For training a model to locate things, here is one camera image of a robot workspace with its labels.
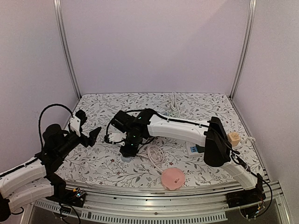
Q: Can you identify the front aluminium rail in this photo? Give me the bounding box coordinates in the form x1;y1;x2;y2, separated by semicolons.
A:
20;179;290;224

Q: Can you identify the beige cube socket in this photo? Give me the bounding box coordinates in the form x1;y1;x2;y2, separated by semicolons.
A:
228;132;241;147

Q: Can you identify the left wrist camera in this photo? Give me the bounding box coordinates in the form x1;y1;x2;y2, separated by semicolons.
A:
68;110;87;137

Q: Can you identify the aluminium frame post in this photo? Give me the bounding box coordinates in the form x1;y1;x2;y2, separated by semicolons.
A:
229;0;257;101
53;0;82;100

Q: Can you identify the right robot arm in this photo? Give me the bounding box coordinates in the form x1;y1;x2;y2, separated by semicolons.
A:
104;108;266;208

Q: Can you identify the right aluminium frame post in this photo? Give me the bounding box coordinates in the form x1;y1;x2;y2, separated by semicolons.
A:
229;0;257;101

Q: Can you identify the pink round power strip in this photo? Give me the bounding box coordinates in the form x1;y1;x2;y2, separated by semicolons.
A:
137;146;185;191

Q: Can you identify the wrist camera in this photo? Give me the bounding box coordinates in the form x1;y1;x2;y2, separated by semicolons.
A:
104;133;127;146
68;110;87;137

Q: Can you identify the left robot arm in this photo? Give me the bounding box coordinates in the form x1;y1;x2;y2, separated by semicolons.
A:
0;110;101;221

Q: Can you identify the floral table mat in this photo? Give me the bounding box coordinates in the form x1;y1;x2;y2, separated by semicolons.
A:
57;93;263;189

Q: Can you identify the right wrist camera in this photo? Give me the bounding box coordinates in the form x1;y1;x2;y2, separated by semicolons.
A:
104;133;127;146

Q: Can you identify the white multicolour power strip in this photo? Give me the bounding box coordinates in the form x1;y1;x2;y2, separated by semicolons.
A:
185;137;256;158

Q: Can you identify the dark green cube socket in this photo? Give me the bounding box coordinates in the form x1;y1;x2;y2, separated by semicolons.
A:
196;145;205;153

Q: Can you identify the white cable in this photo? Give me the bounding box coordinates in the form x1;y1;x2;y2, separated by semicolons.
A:
166;91;180;117

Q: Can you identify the light blue power strip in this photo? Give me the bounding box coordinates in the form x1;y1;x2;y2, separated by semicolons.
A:
121;156;134;162

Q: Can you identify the left aluminium frame post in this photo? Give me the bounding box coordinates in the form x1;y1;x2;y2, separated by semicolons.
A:
53;0;82;100

